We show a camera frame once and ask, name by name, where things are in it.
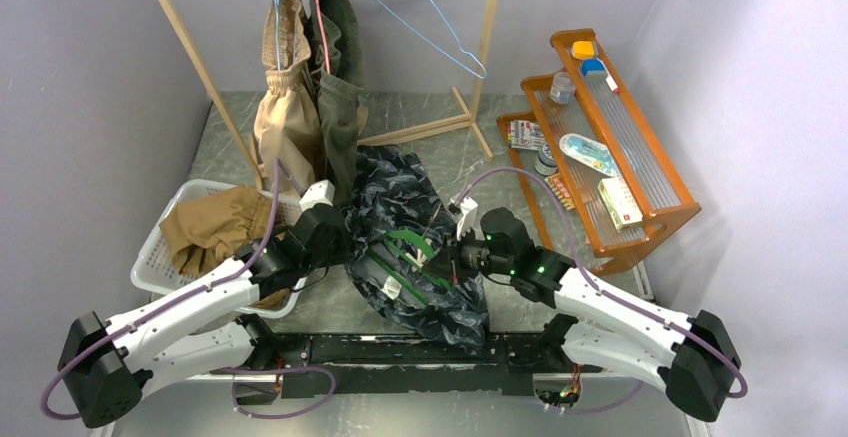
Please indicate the clear plastic jar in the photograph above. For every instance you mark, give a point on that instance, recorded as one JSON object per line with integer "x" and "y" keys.
{"x": 562, "y": 89}

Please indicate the wooden clothes rack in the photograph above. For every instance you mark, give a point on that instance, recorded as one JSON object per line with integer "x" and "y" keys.
{"x": 467, "y": 119}

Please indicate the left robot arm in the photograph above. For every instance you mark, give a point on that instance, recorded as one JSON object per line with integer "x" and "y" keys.
{"x": 110, "y": 365}

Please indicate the light blue oval package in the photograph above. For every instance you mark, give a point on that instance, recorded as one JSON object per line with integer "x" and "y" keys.
{"x": 590, "y": 153}

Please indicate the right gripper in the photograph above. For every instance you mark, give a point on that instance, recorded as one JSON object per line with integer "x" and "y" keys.
{"x": 447, "y": 263}

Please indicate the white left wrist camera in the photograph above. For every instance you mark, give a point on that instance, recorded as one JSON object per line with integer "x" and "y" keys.
{"x": 320, "y": 192}

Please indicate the blue white box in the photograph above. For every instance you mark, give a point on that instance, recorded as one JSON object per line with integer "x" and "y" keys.
{"x": 594, "y": 68}

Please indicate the round tin can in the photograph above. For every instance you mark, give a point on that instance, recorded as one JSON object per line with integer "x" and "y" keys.
{"x": 545, "y": 163}

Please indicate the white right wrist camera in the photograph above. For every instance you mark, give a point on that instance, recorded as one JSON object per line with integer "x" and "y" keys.
{"x": 465, "y": 209}

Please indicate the colourful snack packet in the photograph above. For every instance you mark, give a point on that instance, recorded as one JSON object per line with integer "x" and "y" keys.
{"x": 525, "y": 135}

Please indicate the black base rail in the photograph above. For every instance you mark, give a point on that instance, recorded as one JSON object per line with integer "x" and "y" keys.
{"x": 512, "y": 364}

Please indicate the pink wire hanger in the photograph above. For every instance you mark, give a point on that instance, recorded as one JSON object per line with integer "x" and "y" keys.
{"x": 323, "y": 34}

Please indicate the white red box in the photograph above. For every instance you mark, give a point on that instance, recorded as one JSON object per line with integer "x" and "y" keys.
{"x": 620, "y": 203}

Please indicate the brown shorts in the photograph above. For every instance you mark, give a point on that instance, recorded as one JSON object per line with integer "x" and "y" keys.
{"x": 203, "y": 232}

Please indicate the beige shorts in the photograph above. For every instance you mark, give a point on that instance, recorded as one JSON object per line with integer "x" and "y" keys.
{"x": 287, "y": 127}

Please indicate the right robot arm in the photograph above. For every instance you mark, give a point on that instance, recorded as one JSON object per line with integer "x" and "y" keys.
{"x": 691, "y": 359}

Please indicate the green hanger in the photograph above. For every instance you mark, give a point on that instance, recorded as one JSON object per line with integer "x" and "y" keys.
{"x": 399, "y": 246}

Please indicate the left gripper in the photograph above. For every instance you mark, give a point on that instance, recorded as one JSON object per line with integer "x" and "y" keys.
{"x": 344, "y": 250}

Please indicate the yellow sponge block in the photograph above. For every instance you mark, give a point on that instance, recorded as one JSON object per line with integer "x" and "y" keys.
{"x": 583, "y": 50}

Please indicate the orange wooden shelf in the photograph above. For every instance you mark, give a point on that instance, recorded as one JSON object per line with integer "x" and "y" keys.
{"x": 616, "y": 121}

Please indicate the olive green shorts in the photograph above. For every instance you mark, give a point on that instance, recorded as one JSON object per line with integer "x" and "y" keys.
{"x": 338, "y": 94}

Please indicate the crayon pack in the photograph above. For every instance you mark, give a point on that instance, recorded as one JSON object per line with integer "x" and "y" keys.
{"x": 556, "y": 184}

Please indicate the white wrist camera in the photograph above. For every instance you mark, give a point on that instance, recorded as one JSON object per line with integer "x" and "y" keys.
{"x": 465, "y": 209}
{"x": 320, "y": 192}

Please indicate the light blue wire hanger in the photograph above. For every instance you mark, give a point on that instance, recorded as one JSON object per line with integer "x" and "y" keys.
{"x": 431, "y": 26}

